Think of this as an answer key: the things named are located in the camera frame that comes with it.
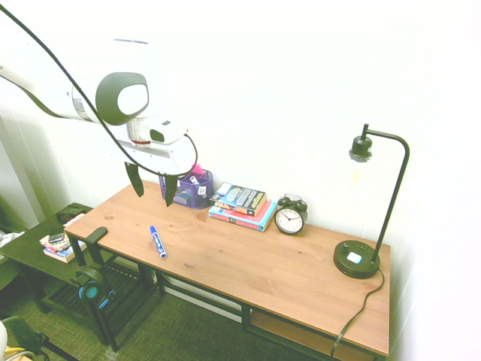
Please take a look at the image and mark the black headphone hook clamp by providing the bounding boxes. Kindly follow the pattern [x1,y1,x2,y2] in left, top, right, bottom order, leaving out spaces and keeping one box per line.
[81,226,110,270]

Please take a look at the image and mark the black twin-bell alarm clock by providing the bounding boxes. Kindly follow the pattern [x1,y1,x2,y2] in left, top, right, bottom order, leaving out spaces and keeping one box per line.
[274,193,309,236]

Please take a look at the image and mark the blue marker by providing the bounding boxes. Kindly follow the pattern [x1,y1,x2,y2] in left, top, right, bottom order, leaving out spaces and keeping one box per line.
[149,225,168,259]

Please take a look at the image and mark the black lamp power cord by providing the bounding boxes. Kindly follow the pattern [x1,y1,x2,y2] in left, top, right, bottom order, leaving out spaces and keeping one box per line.
[330,268,386,358]

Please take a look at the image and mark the purple mesh desk organizer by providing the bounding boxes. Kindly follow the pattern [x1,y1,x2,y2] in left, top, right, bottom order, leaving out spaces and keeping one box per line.
[159,168,214,211]

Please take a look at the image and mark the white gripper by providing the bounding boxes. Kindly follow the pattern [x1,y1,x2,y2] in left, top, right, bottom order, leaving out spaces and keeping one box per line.
[111,135,197,208]

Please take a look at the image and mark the black paperback book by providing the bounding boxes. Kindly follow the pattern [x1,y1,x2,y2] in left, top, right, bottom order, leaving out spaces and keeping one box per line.
[209,181,268,217]

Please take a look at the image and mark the red book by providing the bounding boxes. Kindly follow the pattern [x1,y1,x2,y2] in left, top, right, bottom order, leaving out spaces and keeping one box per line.
[210,200,277,227]

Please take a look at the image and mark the blue book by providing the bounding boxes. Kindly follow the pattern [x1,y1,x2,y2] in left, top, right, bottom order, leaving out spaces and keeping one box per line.
[208,205,278,233]

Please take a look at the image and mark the pink magazine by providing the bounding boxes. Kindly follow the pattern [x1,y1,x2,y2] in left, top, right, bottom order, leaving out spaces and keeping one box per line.
[38,233,72,253]

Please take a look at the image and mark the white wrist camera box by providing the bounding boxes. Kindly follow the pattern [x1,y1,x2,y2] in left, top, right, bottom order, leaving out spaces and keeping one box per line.
[148,118,189,145]

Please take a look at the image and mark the clear light bulb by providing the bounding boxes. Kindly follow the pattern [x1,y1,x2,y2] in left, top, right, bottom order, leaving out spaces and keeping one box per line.
[347,154,368,190]

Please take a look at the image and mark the crinkled grey plastic bag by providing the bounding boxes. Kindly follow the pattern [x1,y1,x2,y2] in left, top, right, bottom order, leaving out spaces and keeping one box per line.
[0,230,25,247]

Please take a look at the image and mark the white thick book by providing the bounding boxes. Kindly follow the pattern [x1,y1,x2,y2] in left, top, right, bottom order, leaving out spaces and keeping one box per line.
[42,240,88,264]

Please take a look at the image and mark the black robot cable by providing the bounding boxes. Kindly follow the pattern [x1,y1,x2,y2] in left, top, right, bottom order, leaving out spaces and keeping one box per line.
[0,4,199,178]

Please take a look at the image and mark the wooden desk with black frame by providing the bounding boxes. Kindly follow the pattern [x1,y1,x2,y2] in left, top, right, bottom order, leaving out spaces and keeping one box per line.
[63,178,392,361]

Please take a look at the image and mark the dark side table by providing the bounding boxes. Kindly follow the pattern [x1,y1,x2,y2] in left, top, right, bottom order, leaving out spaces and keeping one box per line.
[0,202,113,314]

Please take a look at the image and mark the black and blue headphones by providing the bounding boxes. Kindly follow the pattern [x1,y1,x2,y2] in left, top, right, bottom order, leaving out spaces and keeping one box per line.
[71,262,117,311]

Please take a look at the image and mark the black desk lamp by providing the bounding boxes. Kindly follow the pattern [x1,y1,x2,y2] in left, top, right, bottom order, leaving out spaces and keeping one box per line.
[333,123,411,280]

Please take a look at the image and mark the red and white booklet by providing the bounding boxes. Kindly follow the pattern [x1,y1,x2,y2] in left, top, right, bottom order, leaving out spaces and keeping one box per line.
[62,212,87,229]

